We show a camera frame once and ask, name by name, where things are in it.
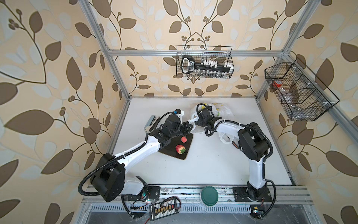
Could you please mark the red fake strawberry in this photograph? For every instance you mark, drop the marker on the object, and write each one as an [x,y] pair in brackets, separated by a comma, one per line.
[180,149]

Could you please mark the grey black stapler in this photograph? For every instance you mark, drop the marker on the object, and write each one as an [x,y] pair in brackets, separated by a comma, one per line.
[150,123]

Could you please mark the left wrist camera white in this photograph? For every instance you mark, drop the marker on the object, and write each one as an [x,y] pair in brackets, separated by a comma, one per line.
[179,113]

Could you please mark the back black wire basket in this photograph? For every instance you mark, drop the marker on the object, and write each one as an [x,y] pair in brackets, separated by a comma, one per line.
[221,54]

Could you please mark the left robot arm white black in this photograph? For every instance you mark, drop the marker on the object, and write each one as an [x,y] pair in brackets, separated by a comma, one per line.
[109,180]

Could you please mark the right black wire basket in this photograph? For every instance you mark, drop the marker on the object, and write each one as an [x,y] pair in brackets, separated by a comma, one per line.
[304,96]

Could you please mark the green round lid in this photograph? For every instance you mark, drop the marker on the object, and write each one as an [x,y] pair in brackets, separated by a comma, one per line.
[209,196]

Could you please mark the black square tray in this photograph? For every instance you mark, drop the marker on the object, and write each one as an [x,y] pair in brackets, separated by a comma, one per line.
[170,150]

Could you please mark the black charging board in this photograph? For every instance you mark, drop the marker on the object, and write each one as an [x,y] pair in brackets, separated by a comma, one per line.
[158,211]

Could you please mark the black tool in basket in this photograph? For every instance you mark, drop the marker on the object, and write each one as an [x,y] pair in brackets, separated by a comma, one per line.
[189,65]

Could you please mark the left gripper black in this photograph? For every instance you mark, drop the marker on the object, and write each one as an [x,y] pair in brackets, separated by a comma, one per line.
[187,129]

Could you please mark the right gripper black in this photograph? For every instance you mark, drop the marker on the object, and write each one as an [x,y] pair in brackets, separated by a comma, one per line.
[198,122]

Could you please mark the yellow black tape measure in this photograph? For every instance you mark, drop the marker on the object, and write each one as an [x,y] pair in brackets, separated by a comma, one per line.
[236,145]

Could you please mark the black wire basket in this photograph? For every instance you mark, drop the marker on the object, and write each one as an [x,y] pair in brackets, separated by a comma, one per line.
[221,54]
[304,96]

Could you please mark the small circuit board right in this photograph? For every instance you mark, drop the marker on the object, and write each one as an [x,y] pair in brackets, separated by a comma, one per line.
[256,212]

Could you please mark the white plastic bag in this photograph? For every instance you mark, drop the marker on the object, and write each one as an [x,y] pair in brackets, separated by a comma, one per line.
[226,130]

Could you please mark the small red fake fruit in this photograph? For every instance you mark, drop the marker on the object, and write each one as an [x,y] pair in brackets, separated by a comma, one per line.
[183,139]

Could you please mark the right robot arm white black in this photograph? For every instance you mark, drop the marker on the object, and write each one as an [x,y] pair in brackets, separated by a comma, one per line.
[255,145]

